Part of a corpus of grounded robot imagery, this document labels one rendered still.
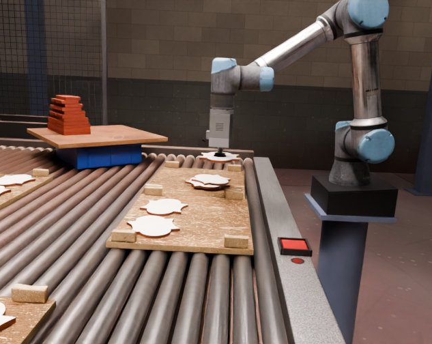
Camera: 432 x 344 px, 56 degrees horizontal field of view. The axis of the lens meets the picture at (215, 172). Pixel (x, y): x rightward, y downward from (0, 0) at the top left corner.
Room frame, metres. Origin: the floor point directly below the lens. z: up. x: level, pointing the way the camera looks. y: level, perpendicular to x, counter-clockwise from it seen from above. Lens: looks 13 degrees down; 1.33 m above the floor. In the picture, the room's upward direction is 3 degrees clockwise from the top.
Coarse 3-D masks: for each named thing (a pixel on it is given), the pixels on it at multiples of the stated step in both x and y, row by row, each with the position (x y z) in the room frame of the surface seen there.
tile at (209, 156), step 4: (212, 152) 1.36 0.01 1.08; (224, 152) 1.37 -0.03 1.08; (204, 156) 1.28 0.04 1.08; (208, 156) 1.28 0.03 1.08; (212, 156) 1.28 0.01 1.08; (228, 156) 1.30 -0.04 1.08; (232, 156) 1.30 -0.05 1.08; (236, 156) 1.32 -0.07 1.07; (208, 160) 1.25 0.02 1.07; (212, 160) 1.24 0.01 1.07; (216, 160) 1.23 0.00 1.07; (220, 160) 1.23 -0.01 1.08; (224, 160) 1.23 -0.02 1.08; (228, 160) 1.24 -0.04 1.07; (232, 160) 1.27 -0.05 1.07; (236, 160) 1.27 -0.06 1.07
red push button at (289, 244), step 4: (284, 240) 0.97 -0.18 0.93; (288, 240) 0.97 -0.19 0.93; (292, 240) 0.97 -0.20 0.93; (296, 240) 0.98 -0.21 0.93; (300, 240) 0.98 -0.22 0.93; (284, 244) 0.95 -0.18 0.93; (288, 244) 0.95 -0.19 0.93; (292, 244) 0.95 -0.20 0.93; (296, 244) 0.95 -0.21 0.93; (300, 244) 0.95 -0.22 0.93; (304, 244) 0.95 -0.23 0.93; (300, 248) 0.92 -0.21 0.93; (304, 248) 0.93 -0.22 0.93
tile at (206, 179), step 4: (196, 176) 1.48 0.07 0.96; (200, 176) 1.48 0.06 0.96; (204, 176) 1.49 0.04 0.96; (208, 176) 1.49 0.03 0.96; (212, 176) 1.49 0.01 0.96; (216, 176) 1.49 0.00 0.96; (192, 180) 1.44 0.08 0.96; (196, 180) 1.43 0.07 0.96; (200, 180) 1.42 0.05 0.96; (204, 180) 1.42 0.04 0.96; (208, 180) 1.43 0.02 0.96; (212, 180) 1.43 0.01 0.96; (216, 180) 1.43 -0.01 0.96; (220, 180) 1.43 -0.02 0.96; (224, 180) 1.44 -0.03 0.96; (228, 180) 1.46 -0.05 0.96; (204, 184) 1.39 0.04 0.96; (208, 184) 1.40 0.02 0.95; (212, 184) 1.39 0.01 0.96; (216, 184) 1.39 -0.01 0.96; (220, 184) 1.39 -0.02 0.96; (224, 184) 1.40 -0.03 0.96
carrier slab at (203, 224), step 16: (192, 208) 1.18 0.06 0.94; (208, 208) 1.18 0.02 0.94; (224, 208) 1.19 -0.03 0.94; (240, 208) 1.20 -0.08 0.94; (176, 224) 1.04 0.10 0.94; (192, 224) 1.04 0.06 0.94; (208, 224) 1.05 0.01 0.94; (224, 224) 1.05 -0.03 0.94; (240, 224) 1.06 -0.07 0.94; (144, 240) 0.92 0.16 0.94; (160, 240) 0.92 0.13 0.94; (176, 240) 0.92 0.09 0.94; (192, 240) 0.93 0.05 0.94; (208, 240) 0.93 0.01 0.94
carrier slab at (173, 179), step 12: (168, 168) 1.71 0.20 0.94; (180, 168) 1.72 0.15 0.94; (156, 180) 1.49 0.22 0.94; (168, 180) 1.50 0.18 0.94; (180, 180) 1.51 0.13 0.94; (240, 180) 1.55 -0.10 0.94; (144, 192) 1.32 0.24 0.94; (168, 192) 1.33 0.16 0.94; (180, 192) 1.34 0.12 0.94; (192, 192) 1.35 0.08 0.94; (204, 192) 1.35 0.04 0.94; (216, 192) 1.36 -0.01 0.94
